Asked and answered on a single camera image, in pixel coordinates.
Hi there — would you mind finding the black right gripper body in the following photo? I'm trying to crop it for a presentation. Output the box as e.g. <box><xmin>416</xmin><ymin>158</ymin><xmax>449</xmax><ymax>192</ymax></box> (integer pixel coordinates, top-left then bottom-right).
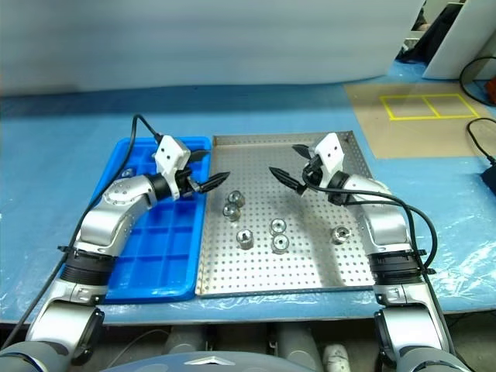
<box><xmin>304</xmin><ymin>154</ymin><xmax>325</xmax><ymax>191</ymax></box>

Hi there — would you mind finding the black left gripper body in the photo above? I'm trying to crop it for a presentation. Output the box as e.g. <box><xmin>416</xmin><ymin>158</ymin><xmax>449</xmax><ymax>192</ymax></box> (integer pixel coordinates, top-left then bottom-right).
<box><xmin>177</xmin><ymin>167</ymin><xmax>202</xmax><ymax>198</ymax></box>

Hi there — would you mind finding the blue compartment tray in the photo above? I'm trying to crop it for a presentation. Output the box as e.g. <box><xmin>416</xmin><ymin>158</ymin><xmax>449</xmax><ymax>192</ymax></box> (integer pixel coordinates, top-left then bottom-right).
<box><xmin>101</xmin><ymin>135</ymin><xmax>213</xmax><ymax>304</ymax></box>

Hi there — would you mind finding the perforated metal tray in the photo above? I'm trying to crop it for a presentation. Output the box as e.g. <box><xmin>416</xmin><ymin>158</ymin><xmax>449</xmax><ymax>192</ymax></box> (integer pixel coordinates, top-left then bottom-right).
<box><xmin>195</xmin><ymin>130</ymin><xmax>376</xmax><ymax>298</ymax></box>

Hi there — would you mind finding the brown floor mat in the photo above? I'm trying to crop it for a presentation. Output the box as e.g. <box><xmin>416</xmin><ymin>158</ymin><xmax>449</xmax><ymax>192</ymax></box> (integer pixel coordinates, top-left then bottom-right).
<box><xmin>343</xmin><ymin>81</ymin><xmax>496</xmax><ymax>160</ymax></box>

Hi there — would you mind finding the blue plastic table cover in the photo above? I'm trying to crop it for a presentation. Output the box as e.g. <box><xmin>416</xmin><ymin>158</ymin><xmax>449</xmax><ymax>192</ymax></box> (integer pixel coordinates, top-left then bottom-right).
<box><xmin>0</xmin><ymin>61</ymin><xmax>496</xmax><ymax>325</ymax></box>

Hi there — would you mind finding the grey rounded cylinder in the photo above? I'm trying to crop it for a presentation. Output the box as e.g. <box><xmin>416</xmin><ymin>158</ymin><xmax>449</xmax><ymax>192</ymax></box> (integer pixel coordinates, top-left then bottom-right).
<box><xmin>277</xmin><ymin>323</ymin><xmax>323</xmax><ymax>365</ymax></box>
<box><xmin>164</xmin><ymin>325</ymin><xmax>207</xmax><ymax>357</ymax></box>

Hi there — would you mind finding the grey-blue robot chest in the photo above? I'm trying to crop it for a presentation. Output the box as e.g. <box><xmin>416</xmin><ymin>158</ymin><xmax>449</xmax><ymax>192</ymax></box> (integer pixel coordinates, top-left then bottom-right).
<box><xmin>98</xmin><ymin>350</ymin><xmax>322</xmax><ymax>372</ymax></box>

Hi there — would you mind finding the white rounded object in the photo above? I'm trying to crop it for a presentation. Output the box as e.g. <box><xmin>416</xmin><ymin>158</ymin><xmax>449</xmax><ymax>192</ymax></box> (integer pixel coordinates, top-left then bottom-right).
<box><xmin>323</xmin><ymin>343</ymin><xmax>350</xmax><ymax>370</ymax></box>

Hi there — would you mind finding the white board panel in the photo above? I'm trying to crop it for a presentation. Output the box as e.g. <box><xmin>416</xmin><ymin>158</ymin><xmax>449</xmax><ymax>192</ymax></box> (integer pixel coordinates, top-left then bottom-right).
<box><xmin>421</xmin><ymin>0</ymin><xmax>496</xmax><ymax>81</ymax></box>

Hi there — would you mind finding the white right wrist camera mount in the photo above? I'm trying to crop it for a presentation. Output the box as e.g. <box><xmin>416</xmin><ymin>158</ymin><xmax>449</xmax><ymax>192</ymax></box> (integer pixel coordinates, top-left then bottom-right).
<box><xmin>311</xmin><ymin>132</ymin><xmax>346</xmax><ymax>188</ymax></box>

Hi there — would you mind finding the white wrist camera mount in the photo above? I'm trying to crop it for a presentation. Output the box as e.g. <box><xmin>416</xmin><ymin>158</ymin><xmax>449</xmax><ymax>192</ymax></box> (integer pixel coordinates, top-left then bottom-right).
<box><xmin>311</xmin><ymin>132</ymin><xmax>346</xmax><ymax>188</ymax></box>
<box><xmin>153</xmin><ymin>134</ymin><xmax>192</xmax><ymax>201</ymax></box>

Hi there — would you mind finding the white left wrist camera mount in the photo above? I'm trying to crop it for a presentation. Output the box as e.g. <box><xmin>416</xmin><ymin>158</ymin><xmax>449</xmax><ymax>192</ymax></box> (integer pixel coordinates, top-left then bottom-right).
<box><xmin>153</xmin><ymin>134</ymin><xmax>192</xmax><ymax>201</ymax></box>

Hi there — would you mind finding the thin white wire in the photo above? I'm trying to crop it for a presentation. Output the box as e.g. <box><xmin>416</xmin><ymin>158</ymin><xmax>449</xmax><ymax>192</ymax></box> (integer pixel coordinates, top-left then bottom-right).
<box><xmin>108</xmin><ymin>329</ymin><xmax>172</xmax><ymax>365</ymax></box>

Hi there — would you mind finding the black cable with device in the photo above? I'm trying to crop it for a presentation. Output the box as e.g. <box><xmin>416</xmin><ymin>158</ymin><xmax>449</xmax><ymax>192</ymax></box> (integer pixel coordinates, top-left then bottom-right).
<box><xmin>467</xmin><ymin>117</ymin><xmax>496</xmax><ymax>164</ymax></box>

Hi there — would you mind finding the black looped cable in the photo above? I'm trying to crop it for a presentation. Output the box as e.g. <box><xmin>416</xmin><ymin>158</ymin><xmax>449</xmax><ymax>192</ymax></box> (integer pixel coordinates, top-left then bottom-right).
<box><xmin>460</xmin><ymin>56</ymin><xmax>496</xmax><ymax>106</ymax></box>

